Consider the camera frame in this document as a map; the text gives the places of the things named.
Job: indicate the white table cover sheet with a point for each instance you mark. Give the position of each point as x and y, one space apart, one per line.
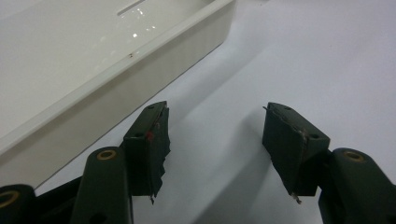
295 62

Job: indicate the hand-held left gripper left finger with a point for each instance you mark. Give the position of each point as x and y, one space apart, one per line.
143 155

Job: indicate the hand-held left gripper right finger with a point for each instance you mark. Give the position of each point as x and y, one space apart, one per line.
289 146

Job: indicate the white plastic tray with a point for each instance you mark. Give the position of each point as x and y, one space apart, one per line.
77 56

